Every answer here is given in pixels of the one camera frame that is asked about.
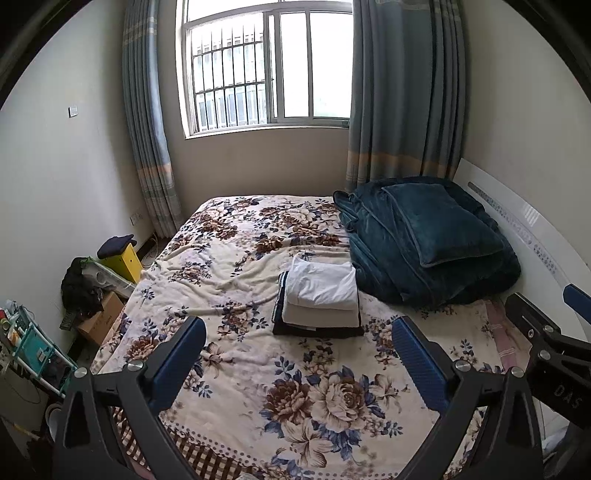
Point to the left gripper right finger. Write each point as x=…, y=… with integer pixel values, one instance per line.
x=508, y=444

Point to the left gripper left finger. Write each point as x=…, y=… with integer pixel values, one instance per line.
x=87, y=443

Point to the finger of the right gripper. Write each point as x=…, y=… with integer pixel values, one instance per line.
x=578, y=301

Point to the white long-sleeve shirt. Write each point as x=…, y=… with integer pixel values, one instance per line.
x=322, y=285

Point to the black clothes pile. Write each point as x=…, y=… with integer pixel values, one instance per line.
x=79, y=296

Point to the white headboard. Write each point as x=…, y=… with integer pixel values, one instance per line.
x=549, y=263

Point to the cardboard box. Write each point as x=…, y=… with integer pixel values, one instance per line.
x=95, y=328

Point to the teal storage cart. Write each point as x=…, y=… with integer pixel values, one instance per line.
x=27, y=349

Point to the yellow stool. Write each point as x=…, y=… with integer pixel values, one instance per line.
x=126, y=264

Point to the teal plush blanket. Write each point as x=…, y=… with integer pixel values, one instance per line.
x=425, y=242

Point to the dark cap on stool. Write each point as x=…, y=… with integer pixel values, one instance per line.
x=115, y=246

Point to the folded black garment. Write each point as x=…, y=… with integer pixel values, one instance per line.
x=281, y=328

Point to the right blue striped curtain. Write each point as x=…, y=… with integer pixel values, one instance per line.
x=409, y=90

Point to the blue striped curtain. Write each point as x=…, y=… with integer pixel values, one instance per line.
x=409, y=90
x=143, y=113

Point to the window with metal bars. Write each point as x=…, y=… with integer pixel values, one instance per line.
x=244, y=65

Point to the left blue striped curtain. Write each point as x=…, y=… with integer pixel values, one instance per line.
x=143, y=113

